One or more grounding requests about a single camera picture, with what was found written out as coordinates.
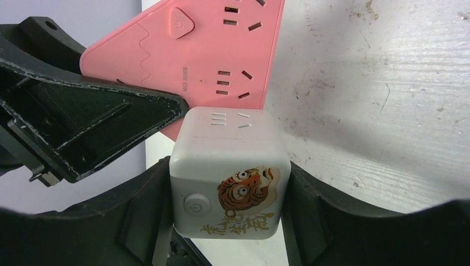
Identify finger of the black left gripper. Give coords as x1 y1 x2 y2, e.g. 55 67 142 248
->
1 38 188 186
1 16 85 75

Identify pink triangular socket base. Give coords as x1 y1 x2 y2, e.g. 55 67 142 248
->
79 0 286 142

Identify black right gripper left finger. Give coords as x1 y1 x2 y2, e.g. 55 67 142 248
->
1 157 172 265

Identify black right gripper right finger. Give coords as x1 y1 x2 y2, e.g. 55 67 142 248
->
282 164 469 265

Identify white cube socket with tiger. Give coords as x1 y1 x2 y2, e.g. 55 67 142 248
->
169 107 291 240

